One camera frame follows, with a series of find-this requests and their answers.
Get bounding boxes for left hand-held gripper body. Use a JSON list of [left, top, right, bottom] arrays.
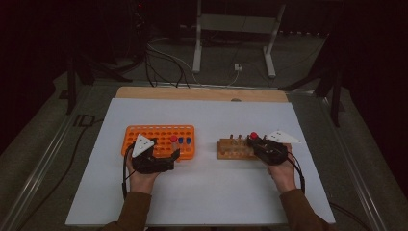
[[131, 133, 176, 175]]

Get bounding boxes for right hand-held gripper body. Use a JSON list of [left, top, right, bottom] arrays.
[[253, 129, 301, 167]]

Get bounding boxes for orange plastic tube rack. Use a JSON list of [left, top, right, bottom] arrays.
[[121, 124, 196, 161]]

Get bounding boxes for wooden tube rack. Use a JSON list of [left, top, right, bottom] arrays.
[[217, 134, 268, 161]]

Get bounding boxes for person's left hand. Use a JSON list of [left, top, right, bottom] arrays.
[[126, 157, 162, 195]]

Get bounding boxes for person's right hand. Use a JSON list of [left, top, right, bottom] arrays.
[[268, 143, 297, 194]]

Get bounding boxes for white table mat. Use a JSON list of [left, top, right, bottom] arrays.
[[64, 97, 337, 227]]

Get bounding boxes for dark tripod stand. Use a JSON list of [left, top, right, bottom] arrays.
[[278, 30, 345, 128], [64, 47, 134, 116]]

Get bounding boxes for grey metal stand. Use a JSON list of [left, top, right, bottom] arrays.
[[191, 0, 287, 79]]

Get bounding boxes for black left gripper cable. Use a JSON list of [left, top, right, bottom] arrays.
[[120, 143, 137, 200]]

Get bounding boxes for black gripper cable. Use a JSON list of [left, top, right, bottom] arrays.
[[286, 150, 365, 227], [120, 143, 137, 200]]

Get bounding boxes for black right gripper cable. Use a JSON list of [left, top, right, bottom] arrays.
[[286, 150, 365, 227]]

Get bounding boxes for black floor cable bundle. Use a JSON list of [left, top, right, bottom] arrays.
[[144, 44, 191, 90]]

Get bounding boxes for aluminium floor rail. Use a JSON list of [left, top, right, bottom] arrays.
[[0, 86, 94, 231], [316, 94, 391, 231]]

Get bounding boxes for white floor cable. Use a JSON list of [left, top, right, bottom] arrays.
[[146, 38, 201, 85]]

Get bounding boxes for thin black floor cable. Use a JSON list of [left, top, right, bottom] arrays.
[[17, 117, 105, 231]]

